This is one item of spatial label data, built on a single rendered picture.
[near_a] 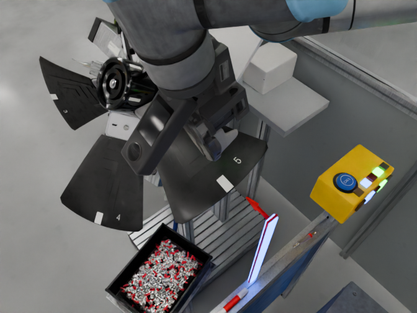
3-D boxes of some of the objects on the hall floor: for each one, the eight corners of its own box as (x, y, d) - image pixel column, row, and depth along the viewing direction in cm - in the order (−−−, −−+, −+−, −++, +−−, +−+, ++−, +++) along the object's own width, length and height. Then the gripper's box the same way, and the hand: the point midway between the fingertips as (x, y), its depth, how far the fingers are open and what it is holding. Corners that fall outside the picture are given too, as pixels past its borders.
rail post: (283, 287, 165) (329, 212, 103) (289, 293, 163) (339, 221, 101) (278, 292, 163) (320, 220, 101) (283, 299, 161) (331, 229, 99)
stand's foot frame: (216, 178, 204) (216, 171, 198) (270, 232, 182) (272, 225, 176) (130, 238, 180) (126, 232, 174) (179, 308, 158) (178, 305, 152)
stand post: (185, 237, 180) (169, 122, 108) (195, 249, 176) (185, 138, 104) (178, 242, 179) (157, 128, 106) (188, 254, 175) (174, 145, 102)
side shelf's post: (249, 198, 195) (270, 90, 129) (254, 202, 194) (278, 95, 128) (244, 202, 194) (263, 94, 128) (249, 207, 192) (270, 100, 126)
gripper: (244, 57, 34) (260, 148, 53) (192, 19, 39) (224, 116, 57) (181, 108, 33) (221, 184, 52) (135, 64, 38) (187, 148, 56)
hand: (208, 156), depth 53 cm, fingers closed
